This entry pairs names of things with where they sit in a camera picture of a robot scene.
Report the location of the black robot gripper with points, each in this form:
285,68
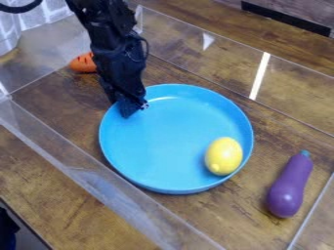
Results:
120,68

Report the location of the round blue tray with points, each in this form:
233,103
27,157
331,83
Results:
157,146

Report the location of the yellow toy lemon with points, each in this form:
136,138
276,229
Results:
224,156

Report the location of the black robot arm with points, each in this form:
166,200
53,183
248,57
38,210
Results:
109,21

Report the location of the orange toy carrot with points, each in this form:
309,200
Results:
83,63

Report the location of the white patterned curtain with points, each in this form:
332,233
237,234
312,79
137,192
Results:
22,15

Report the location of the purple toy eggplant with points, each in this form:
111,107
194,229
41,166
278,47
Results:
287,193

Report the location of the clear acrylic enclosure wall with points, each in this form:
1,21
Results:
272,68

